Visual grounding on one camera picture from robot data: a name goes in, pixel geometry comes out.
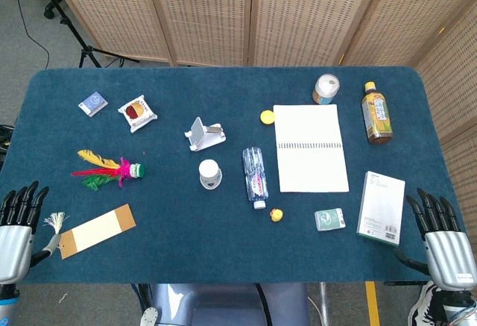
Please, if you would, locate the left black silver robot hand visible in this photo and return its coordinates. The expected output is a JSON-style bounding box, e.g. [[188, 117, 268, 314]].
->
[[0, 181, 53, 285]]

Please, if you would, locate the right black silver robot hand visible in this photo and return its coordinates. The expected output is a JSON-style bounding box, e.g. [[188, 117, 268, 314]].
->
[[394, 187, 477, 292]]

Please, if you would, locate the colourful feather shuttlecock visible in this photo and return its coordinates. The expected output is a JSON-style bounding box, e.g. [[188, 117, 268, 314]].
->
[[71, 149, 146, 192]]

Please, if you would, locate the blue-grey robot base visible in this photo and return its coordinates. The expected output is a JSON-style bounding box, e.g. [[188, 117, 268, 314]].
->
[[130, 283, 312, 326]]

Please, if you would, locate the black tripod stand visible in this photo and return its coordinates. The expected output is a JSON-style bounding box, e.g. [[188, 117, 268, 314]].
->
[[29, 0, 141, 69]]

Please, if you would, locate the white folding phone stand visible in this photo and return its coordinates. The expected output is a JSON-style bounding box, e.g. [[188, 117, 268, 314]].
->
[[184, 116, 227, 152]]

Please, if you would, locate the black white sneaker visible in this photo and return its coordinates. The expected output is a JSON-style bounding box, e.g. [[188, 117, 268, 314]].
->
[[407, 280, 444, 326]]

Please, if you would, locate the tan cream bookmark with tassel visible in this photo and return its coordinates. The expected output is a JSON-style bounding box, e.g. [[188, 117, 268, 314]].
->
[[42, 203, 137, 260]]

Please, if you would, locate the flat white product box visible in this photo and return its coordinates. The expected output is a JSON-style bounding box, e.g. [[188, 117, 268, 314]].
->
[[356, 170, 406, 248]]

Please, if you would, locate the green tissue pack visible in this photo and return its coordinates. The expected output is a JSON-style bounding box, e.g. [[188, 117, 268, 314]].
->
[[314, 207, 347, 232]]

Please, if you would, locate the metal table leg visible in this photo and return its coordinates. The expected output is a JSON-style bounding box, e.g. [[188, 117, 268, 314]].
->
[[319, 283, 331, 326]]

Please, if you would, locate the brown tea bottle yellow cap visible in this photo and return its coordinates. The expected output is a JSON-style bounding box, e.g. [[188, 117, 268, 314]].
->
[[361, 81, 394, 145]]

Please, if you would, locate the small blue card box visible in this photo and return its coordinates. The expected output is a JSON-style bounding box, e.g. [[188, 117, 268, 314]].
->
[[78, 91, 109, 118]]

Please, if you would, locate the open white spiral notebook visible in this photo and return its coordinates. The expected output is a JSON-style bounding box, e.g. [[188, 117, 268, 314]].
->
[[273, 104, 350, 193]]

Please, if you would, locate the dark blue table mat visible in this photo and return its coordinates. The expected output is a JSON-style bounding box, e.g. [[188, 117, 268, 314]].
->
[[0, 66, 467, 285]]

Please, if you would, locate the white snack packet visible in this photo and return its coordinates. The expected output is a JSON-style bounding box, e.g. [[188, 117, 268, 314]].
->
[[118, 94, 158, 134]]

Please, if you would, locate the clear plastic water bottle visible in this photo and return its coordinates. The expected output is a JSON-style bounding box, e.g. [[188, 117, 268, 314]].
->
[[242, 147, 269, 210]]

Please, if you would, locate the white-lidded clear jar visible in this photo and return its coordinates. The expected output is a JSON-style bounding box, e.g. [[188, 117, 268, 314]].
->
[[312, 73, 341, 105]]

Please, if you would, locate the black chair caster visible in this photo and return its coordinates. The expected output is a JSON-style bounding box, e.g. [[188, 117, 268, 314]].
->
[[43, 0, 60, 19]]

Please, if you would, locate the wooden rattan folding screen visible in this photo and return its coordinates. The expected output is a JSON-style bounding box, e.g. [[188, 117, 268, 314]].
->
[[44, 0, 477, 245]]

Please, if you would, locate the thin black floor cable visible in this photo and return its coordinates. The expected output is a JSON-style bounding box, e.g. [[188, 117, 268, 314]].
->
[[6, 0, 51, 70]]

